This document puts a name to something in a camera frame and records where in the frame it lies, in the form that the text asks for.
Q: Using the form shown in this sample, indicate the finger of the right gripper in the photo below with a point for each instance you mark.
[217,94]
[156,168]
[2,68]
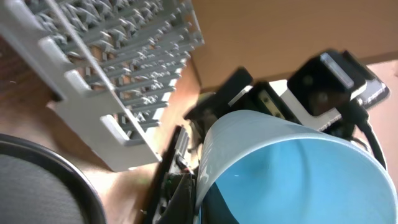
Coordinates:
[172,163]

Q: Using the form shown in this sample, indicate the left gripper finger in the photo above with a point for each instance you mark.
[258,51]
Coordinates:
[180,191]

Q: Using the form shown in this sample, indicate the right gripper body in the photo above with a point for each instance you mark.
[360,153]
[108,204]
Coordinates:
[239,92]

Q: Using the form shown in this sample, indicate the blue cup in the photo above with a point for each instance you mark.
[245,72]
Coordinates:
[256,168]

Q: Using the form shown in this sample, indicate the grey dishwasher rack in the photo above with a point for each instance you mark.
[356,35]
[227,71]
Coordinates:
[112,64]

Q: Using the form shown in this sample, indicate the round black tray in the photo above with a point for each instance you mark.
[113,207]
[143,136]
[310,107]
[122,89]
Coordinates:
[40,186]

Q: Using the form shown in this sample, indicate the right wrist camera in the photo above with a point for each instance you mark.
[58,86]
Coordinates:
[327,81]

